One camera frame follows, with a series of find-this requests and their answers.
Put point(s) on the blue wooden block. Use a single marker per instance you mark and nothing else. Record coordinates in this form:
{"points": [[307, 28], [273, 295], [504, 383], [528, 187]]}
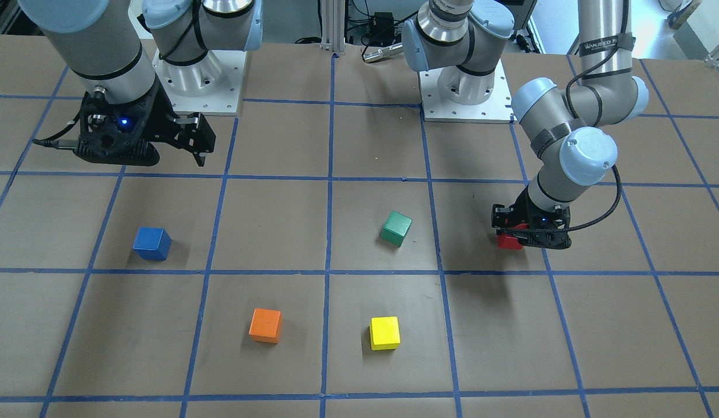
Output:
{"points": [[152, 243]]}

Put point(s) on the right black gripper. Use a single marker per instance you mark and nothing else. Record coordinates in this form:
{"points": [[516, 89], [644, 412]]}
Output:
{"points": [[158, 114]]}

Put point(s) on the orange wooden block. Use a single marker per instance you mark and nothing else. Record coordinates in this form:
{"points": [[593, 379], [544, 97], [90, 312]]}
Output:
{"points": [[266, 325]]}

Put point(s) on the red wooden block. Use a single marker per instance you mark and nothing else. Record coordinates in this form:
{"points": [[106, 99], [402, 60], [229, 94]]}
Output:
{"points": [[509, 242]]}

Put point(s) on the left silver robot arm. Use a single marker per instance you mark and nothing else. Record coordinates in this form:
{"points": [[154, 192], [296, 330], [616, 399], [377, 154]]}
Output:
{"points": [[564, 125]]}

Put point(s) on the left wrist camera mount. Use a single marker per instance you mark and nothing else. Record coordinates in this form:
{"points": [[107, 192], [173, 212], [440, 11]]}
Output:
{"points": [[545, 229]]}

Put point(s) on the yellow wooden block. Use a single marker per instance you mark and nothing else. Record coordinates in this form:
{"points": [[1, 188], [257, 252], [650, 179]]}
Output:
{"points": [[384, 333]]}

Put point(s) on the aluminium frame post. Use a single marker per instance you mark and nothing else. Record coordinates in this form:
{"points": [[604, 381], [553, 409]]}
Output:
{"points": [[333, 25]]}

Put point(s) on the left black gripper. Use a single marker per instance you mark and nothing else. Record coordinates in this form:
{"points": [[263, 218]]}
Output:
{"points": [[502, 216]]}

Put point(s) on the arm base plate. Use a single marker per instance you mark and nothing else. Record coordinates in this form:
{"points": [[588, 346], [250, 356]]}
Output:
{"points": [[464, 104], [213, 86]]}

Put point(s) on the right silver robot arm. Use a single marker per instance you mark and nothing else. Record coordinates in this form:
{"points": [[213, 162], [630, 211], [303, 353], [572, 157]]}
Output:
{"points": [[98, 41]]}

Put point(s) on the green wooden block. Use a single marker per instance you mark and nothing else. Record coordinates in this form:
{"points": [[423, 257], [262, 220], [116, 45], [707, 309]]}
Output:
{"points": [[395, 229]]}

